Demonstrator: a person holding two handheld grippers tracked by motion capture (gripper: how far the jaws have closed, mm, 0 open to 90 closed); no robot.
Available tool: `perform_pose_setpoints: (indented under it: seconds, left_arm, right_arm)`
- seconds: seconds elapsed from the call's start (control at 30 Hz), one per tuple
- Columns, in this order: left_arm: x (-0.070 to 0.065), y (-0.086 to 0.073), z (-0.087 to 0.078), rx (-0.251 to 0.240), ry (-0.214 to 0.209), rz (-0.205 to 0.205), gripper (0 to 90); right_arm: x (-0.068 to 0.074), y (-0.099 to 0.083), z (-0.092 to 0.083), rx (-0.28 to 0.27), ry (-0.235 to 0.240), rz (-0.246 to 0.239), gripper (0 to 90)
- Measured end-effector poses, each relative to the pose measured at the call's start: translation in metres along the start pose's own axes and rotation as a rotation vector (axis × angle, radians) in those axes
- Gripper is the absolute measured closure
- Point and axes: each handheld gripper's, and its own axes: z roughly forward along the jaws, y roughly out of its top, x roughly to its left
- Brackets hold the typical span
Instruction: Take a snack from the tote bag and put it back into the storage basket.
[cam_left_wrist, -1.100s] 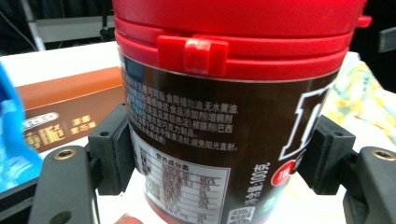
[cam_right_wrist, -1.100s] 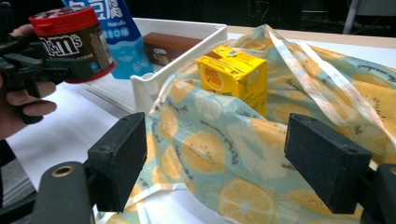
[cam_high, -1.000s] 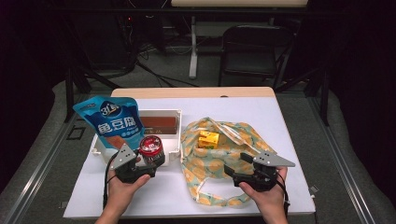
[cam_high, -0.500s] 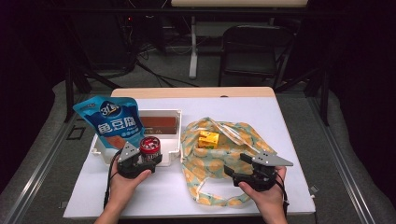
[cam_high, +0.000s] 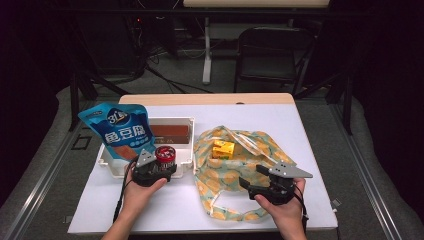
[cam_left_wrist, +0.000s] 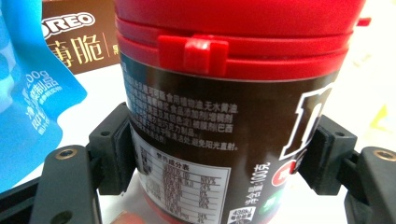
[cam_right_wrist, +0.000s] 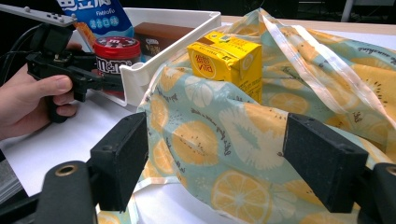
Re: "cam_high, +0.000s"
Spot black folding chair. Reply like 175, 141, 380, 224
233, 26, 318, 96

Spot black floor cable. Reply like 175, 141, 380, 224
144, 64, 214, 95

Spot white plastic box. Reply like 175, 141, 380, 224
96, 116, 196, 180

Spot person's right hand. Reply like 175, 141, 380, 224
254, 177, 308, 235

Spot aluminium rail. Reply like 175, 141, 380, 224
328, 99, 405, 240
0, 99, 98, 240

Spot dark computer cabinet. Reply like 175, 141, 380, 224
76, 13, 143, 75

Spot black metal stand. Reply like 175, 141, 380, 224
68, 66, 132, 132
293, 66, 355, 136

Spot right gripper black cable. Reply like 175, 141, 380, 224
293, 183, 310, 232

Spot blue snack pouch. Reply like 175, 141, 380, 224
77, 102, 157, 162

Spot white desk leg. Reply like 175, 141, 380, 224
201, 16, 214, 85

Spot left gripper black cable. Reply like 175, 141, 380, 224
112, 162, 136, 224

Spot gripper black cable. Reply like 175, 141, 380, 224
293, 183, 310, 232
112, 162, 136, 224

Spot red lid jar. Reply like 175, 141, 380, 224
154, 145, 178, 174

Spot person's left hand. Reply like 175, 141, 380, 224
120, 165, 168, 219

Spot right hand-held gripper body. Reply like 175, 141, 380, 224
249, 161, 314, 206

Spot brown rectangular box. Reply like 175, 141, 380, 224
149, 123, 192, 145

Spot white table mat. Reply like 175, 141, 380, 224
67, 103, 339, 234

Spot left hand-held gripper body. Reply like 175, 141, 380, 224
131, 148, 178, 188

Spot orange slice print cloth bag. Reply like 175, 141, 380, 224
192, 125, 298, 223

